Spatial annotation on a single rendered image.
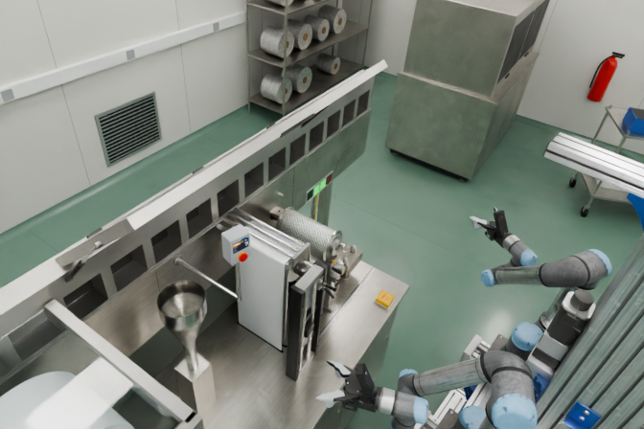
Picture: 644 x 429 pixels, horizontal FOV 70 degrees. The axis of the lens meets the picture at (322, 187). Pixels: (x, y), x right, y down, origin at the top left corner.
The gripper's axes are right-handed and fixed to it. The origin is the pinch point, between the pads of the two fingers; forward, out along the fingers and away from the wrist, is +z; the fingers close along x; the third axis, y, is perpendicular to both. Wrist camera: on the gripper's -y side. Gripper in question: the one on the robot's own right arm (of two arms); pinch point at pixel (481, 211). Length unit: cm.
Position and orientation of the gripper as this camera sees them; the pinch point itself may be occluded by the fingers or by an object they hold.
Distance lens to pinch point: 242.8
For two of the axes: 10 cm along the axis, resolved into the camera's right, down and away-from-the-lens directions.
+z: -3.9, -5.8, 7.1
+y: 0.5, 7.6, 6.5
